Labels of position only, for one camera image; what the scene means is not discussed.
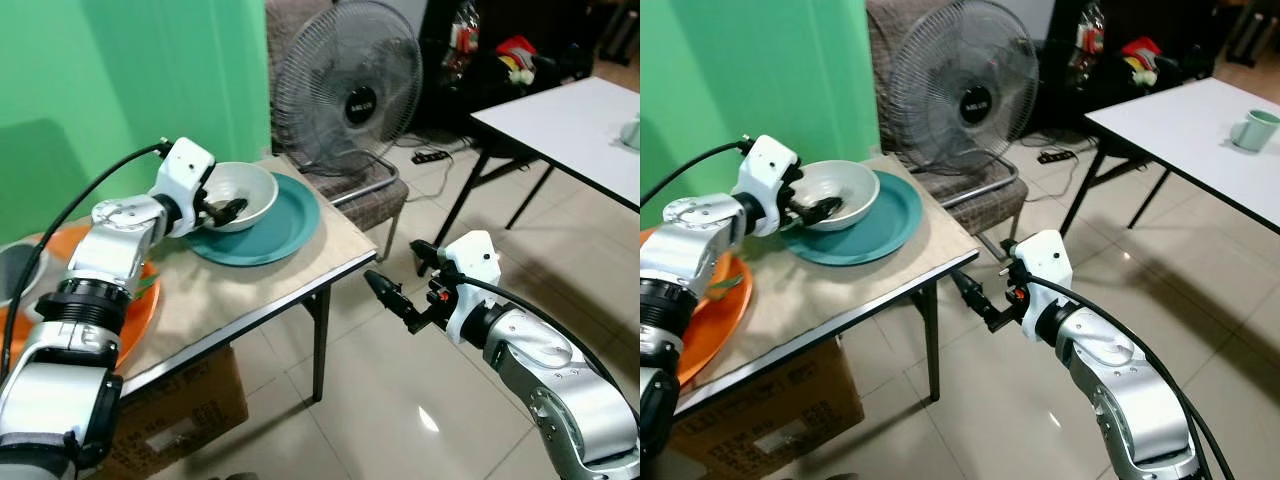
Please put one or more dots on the beige top table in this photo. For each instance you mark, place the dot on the beige top table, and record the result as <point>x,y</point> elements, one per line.
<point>260,295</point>
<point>850,300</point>

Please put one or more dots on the white folding table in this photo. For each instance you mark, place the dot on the white folding table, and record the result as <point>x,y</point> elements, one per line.
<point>1190,125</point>
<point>570,130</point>

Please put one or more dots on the grey electric fan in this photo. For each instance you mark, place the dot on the grey electric fan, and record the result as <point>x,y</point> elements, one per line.
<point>975,103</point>
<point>345,105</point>

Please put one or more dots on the thin green utensil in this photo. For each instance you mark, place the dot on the thin green utensil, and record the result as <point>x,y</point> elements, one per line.
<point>730,288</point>
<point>148,287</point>

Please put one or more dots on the black cabinet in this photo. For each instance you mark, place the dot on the black cabinet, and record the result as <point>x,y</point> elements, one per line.
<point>560,40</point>
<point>1190,40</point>

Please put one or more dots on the black power strip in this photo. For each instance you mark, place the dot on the black power strip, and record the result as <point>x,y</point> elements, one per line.
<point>428,157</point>
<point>1054,156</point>

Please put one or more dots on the brown upholstered chair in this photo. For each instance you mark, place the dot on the brown upholstered chair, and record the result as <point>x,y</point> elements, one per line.
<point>378,206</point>
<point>988,206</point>

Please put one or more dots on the teal plate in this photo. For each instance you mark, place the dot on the teal plate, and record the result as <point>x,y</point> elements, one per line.
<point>892,226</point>
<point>292,226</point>

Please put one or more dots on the clear bottle with red label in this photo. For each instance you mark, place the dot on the clear bottle with red label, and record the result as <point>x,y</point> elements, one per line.
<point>1088,40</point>
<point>463,40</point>

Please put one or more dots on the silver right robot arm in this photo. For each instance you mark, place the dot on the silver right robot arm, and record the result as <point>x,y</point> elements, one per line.
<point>560,390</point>
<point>1110,370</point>

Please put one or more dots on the brown cardboard box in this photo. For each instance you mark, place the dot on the brown cardboard box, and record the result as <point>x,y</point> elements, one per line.
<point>190,410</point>
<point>790,410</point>

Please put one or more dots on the red and yellow toy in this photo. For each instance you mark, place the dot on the red and yellow toy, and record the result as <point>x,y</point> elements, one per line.
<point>516,52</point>
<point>1140,52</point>

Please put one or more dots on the orange plate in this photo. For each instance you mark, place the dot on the orange plate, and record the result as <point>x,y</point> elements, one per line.
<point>725,322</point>
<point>143,302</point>

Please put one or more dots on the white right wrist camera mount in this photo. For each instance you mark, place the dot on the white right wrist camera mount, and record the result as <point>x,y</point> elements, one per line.
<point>1045,260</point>
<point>470,260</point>

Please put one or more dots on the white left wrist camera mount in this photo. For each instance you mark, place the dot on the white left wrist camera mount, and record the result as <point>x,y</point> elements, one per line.
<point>185,165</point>
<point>768,165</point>

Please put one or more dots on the white bowl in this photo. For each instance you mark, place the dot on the white bowl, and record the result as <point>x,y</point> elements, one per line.
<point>852,188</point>
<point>252,188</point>

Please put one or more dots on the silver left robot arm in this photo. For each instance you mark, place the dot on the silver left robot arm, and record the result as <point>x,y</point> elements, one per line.
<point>100,260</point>
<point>690,262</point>

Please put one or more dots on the pale green mug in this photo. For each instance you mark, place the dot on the pale green mug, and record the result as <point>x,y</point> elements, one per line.
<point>1252,130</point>
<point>632,133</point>

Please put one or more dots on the grey bowl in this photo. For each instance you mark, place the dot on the grey bowl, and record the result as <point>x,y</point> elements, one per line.
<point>15,275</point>

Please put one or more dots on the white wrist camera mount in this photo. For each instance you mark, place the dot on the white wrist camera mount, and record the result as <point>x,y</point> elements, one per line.
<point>185,165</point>
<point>768,165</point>
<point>470,260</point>
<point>1045,260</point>

